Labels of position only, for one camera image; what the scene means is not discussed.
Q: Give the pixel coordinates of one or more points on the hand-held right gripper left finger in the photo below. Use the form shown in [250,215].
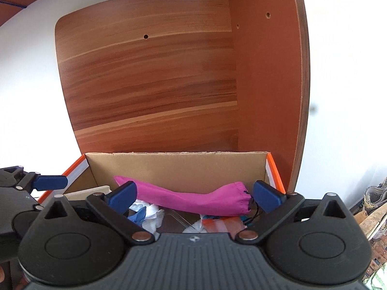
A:
[122,198]

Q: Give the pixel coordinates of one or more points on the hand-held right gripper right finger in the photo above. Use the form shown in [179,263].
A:
[267,196]

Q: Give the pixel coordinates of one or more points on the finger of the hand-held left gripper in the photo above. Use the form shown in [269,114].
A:
[51,182]

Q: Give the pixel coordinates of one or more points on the blue rubber glove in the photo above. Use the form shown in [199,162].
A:
[139,216]

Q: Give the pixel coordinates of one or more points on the cream foam packing block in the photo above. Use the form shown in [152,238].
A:
[90,192]

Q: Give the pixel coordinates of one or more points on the white rubber glove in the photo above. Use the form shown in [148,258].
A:
[152,220]

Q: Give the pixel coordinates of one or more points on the long orange packet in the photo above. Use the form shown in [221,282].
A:
[223,225]

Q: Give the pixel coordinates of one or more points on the pink fabric pouch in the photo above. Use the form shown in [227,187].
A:
[181,196]

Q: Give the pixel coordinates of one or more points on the orange cardboard box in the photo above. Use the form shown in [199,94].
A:
[181,166]

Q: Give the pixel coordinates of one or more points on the wood scraps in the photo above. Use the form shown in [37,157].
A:
[370,223]

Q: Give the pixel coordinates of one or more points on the grey shoe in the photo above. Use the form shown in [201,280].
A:
[376,196]

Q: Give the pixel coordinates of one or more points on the reddish wooden side panel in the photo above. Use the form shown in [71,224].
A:
[272,81]

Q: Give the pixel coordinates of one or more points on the striped grain wooden panel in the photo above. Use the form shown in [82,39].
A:
[145,81]

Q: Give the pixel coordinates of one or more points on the green white cloth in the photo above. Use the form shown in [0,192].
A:
[378,278]

